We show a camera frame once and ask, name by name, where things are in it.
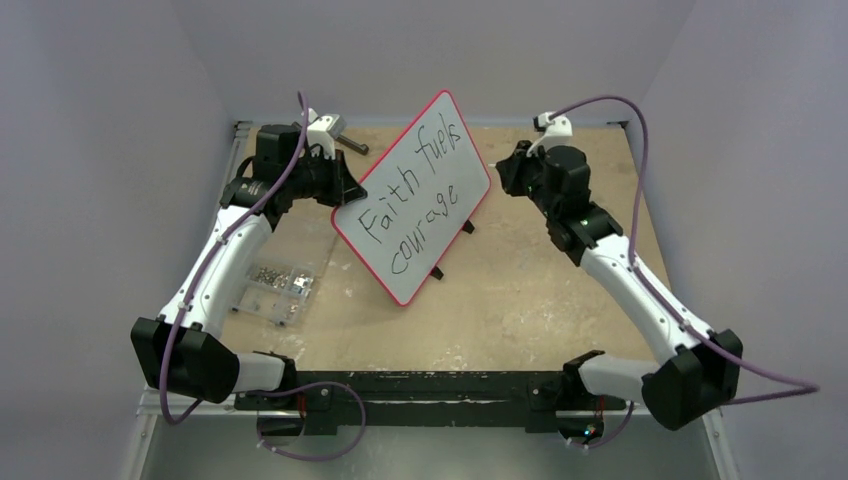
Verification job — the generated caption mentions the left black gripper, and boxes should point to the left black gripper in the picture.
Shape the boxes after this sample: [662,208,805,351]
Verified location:
[285,147,365,208]

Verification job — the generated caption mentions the pink framed whiteboard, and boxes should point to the pink framed whiteboard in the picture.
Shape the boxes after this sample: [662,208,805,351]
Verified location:
[331,90,491,306]

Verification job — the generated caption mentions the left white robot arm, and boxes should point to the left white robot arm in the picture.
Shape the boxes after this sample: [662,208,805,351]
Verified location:
[130,115,367,409]

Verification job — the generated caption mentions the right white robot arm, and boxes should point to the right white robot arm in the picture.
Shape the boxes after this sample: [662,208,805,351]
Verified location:
[496,140,743,431]

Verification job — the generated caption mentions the black metal clamp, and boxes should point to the black metal clamp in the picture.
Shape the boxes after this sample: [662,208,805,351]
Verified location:
[337,135,370,156]

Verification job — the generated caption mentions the clear plastic parts box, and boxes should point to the clear plastic parts box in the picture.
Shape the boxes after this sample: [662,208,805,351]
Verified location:
[231,215,339,328]

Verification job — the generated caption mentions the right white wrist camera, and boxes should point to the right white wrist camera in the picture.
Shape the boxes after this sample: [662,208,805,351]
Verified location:
[527,112,573,157]

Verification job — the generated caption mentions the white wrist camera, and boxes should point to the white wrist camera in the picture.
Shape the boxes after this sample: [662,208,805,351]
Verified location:
[306,107,347,159]
[527,112,573,157]

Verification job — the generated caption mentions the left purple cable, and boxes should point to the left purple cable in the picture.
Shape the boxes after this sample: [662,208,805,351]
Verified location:
[159,91,313,426]

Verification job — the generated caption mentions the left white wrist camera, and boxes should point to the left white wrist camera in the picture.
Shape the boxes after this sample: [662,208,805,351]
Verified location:
[306,107,347,159]

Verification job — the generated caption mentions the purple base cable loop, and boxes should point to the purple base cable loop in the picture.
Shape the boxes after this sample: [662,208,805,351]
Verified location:
[255,380,367,464]

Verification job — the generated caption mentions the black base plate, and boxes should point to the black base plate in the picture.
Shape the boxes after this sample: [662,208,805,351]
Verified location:
[234,371,627,435]

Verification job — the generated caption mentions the aluminium rail frame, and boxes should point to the aluminium rail frame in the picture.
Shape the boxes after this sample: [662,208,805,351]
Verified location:
[122,120,740,480]

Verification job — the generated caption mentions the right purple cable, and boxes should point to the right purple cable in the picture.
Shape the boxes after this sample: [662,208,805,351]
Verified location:
[546,95,821,407]

